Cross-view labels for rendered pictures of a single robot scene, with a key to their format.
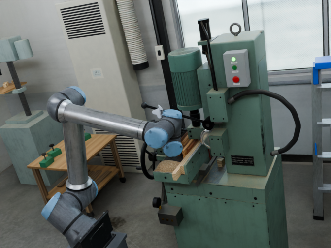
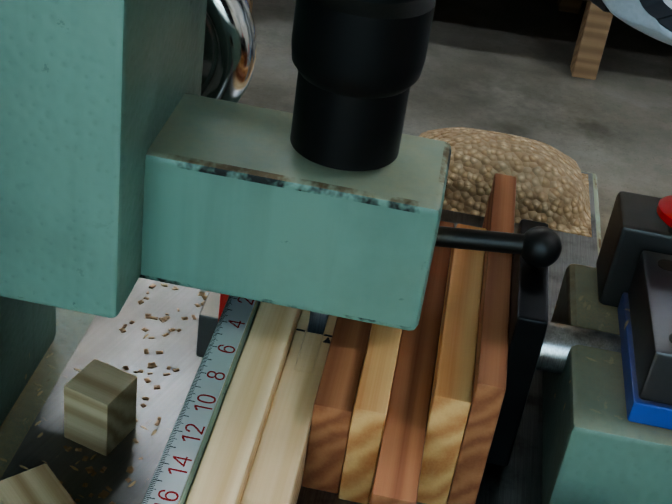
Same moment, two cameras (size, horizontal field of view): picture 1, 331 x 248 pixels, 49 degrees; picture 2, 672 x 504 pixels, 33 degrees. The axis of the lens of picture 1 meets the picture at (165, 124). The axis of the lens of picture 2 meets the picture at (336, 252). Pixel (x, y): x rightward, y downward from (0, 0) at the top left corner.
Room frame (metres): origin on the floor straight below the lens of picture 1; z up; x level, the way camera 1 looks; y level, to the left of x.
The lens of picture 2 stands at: (2.31, -0.38, 1.29)
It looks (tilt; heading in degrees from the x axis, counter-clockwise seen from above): 33 degrees down; 153
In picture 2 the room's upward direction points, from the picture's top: 9 degrees clockwise
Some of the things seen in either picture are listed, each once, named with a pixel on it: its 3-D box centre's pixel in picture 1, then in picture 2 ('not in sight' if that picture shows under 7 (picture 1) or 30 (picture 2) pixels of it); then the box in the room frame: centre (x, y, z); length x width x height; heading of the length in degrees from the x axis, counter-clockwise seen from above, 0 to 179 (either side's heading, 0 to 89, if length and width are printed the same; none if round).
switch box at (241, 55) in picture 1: (237, 68); not in sight; (1.60, -0.37, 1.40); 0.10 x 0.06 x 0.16; 59
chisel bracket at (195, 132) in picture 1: (201, 132); (293, 219); (1.87, -0.19, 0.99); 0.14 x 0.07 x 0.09; 59
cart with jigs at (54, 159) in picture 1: (79, 169); not in sight; (3.09, 0.90, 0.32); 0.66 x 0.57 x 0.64; 151
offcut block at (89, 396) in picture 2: (220, 162); (100, 407); (1.79, -0.26, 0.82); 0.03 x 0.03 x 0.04; 43
